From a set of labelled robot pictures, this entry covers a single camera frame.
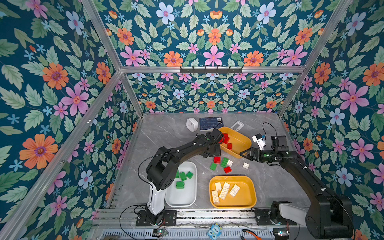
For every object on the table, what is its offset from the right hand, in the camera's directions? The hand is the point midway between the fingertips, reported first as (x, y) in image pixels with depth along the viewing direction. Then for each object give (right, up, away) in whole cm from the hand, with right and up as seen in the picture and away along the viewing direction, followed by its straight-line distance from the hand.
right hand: (245, 154), depth 80 cm
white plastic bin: (-32, -24, 0) cm, 40 cm away
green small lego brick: (-17, -10, +10) cm, 22 cm away
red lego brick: (-7, +7, +24) cm, 25 cm away
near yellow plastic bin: (+1, -24, 0) cm, 24 cm away
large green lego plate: (-9, -8, +12) cm, 17 cm away
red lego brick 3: (-8, -12, +10) cm, 18 cm away
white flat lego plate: (+4, -9, +10) cm, 14 cm away
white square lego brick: (-6, -8, +12) cm, 16 cm away
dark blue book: (-18, +17, +31) cm, 40 cm away
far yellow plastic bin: (-1, +4, +22) cm, 22 cm away
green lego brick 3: (-31, -14, +6) cm, 34 cm away
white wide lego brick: (-6, -20, 0) cm, 21 cm away
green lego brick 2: (-35, -14, +6) cm, 38 cm away
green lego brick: (-36, -19, +3) cm, 41 cm away
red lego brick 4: (-14, -6, +13) cm, 20 cm away
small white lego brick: (-14, -19, +2) cm, 24 cm away
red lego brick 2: (-5, +2, +18) cm, 19 cm away
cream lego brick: (-11, -21, 0) cm, 24 cm away
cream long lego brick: (-16, -23, -1) cm, 28 cm away
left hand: (-13, +1, +8) cm, 16 cm away
